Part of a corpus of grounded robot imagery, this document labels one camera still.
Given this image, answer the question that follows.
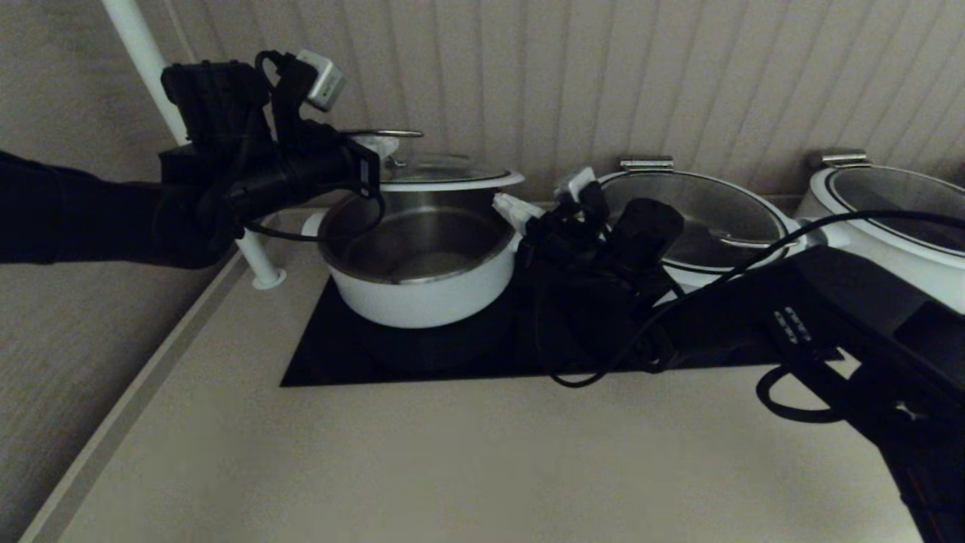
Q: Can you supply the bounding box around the white support pole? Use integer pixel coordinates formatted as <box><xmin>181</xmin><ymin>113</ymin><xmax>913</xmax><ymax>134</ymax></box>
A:
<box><xmin>102</xmin><ymin>0</ymin><xmax>287</xmax><ymax>291</ymax></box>

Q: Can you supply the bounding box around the wide black glass cooktop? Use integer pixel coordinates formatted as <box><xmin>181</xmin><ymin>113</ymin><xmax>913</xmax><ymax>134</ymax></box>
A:
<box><xmin>280</xmin><ymin>234</ymin><xmax>844</xmax><ymax>388</ymax></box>

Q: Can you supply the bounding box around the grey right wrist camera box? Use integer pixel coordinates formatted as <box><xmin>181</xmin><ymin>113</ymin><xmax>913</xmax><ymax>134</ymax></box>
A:
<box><xmin>554</xmin><ymin>167</ymin><xmax>598</xmax><ymax>204</ymax></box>

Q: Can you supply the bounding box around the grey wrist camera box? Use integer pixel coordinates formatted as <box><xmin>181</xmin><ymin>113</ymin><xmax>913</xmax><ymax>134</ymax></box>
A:
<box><xmin>554</xmin><ymin>167</ymin><xmax>598</xmax><ymax>204</ymax></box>
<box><xmin>296</xmin><ymin>49</ymin><xmax>348</xmax><ymax>111</ymax></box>

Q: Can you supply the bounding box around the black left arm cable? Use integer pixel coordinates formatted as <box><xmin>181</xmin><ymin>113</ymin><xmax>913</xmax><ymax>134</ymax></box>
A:
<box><xmin>241</xmin><ymin>192</ymin><xmax>387</xmax><ymax>244</ymax></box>

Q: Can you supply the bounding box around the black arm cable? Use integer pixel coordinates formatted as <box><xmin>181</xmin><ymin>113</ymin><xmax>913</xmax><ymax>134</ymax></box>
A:
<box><xmin>534</xmin><ymin>210</ymin><xmax>965</xmax><ymax>389</ymax></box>
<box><xmin>241</xmin><ymin>192</ymin><xmax>387</xmax><ymax>244</ymax></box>

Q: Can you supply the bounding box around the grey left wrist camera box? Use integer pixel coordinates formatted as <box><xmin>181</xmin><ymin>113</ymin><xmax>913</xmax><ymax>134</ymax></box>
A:
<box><xmin>296</xmin><ymin>49</ymin><xmax>348</xmax><ymax>111</ymax></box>

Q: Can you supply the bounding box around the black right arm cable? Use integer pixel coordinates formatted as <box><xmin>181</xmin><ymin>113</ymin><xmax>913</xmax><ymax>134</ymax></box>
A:
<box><xmin>534</xmin><ymin>210</ymin><xmax>965</xmax><ymax>389</ymax></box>

